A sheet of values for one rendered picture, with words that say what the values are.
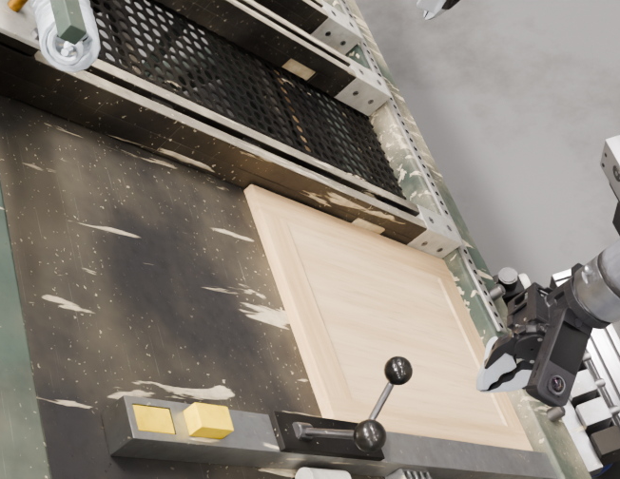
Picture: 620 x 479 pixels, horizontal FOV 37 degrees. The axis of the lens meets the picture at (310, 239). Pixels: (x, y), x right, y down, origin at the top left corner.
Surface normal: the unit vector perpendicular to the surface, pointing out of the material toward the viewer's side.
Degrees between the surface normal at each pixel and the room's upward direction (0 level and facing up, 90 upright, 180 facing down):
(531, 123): 0
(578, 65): 0
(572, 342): 34
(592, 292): 51
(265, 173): 90
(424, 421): 56
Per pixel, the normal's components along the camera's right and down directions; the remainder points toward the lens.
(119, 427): -0.64, -0.23
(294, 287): 0.70, -0.56
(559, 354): 0.36, -0.18
